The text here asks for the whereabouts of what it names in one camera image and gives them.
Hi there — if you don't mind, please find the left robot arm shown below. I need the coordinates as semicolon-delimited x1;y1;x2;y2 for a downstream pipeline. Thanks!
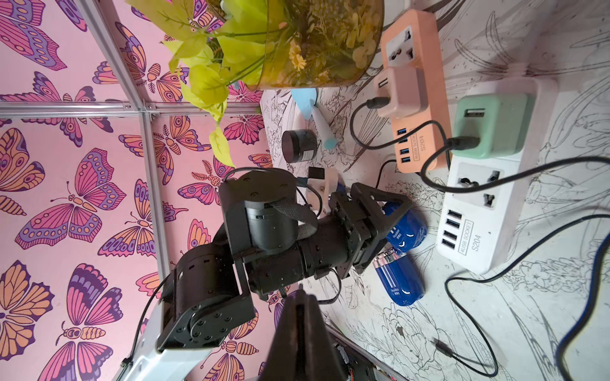
117;168;412;380

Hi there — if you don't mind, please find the green charger adapter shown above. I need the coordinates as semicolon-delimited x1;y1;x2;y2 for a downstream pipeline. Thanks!
453;93;535;160

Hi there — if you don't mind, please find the pink power strip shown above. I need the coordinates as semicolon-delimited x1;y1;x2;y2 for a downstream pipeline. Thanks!
374;10;452;173

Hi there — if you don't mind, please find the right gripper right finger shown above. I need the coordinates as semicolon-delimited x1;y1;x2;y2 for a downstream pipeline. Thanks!
302;294;346;381

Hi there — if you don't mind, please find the pink charger adapter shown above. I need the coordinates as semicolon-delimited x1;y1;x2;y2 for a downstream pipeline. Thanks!
373;66;428;118

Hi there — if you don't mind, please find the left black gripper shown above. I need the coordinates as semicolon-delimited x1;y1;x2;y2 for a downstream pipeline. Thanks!
247;183;413;295

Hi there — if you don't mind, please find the white power strip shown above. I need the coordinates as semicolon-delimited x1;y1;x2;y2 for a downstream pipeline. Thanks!
436;77;559;275

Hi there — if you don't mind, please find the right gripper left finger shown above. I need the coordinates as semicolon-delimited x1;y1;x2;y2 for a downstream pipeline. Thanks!
259;289;305;380

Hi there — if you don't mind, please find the potted green plant glass vase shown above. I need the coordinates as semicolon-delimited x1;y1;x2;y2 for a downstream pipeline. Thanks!
125;0;386;168

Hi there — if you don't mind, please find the black round jar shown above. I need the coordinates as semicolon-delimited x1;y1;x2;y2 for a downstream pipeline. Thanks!
281;130;318;164

